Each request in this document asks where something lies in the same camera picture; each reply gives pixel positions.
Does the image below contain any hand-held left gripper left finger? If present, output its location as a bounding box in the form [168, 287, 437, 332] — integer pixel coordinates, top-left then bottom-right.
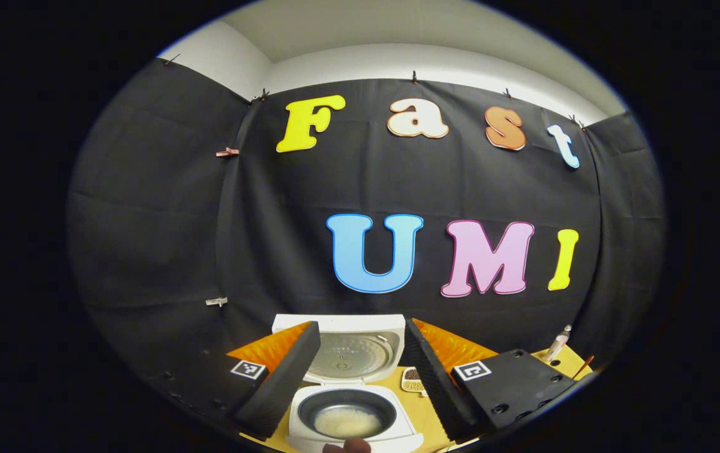
[146, 321, 323, 441]

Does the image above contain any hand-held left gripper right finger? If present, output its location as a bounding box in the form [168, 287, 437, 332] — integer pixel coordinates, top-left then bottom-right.
[405, 318, 587, 441]

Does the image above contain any white rice cooker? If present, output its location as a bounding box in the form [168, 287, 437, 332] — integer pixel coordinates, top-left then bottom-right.
[270, 313, 426, 453]

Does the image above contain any white rice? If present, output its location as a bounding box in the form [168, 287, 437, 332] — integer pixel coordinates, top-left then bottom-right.
[314, 406, 384, 439]

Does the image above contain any divided white condiment dish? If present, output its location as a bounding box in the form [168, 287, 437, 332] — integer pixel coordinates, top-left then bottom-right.
[401, 367, 428, 396]

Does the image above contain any small clear bottle pink label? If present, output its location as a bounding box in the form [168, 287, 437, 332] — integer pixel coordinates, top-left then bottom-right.
[545, 324, 573, 363]

